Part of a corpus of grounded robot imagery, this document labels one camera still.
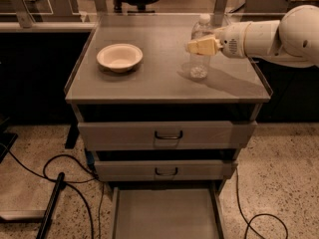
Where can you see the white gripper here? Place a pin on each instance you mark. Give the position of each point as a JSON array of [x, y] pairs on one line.
[[231, 45]]

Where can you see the clear plastic water bottle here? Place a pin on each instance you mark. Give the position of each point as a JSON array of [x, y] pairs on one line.
[[199, 63]]

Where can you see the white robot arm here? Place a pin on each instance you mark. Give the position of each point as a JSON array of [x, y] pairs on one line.
[[292, 41]]

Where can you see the top grey drawer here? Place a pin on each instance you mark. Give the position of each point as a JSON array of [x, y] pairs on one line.
[[140, 135]]

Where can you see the grey drawer cabinet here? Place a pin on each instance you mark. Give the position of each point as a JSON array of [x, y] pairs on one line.
[[160, 88]]

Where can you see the middle grey drawer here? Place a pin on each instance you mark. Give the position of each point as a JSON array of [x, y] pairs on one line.
[[145, 170]]

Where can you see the bottom grey open drawer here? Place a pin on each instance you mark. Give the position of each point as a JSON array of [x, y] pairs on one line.
[[167, 211]]

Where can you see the white paper bowl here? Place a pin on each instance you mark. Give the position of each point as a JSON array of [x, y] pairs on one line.
[[119, 58]]

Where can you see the black bar on floor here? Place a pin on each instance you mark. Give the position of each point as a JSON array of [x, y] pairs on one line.
[[46, 220]]

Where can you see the top drawer black handle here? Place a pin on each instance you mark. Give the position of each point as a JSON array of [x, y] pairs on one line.
[[170, 136]]

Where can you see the drawer black handle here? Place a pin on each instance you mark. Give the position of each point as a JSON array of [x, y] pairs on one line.
[[166, 172], [170, 136]]

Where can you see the middle drawer black handle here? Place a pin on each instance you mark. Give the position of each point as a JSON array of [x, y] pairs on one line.
[[166, 172]]

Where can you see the white horizontal rail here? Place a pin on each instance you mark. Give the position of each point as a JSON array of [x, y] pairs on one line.
[[48, 27]]

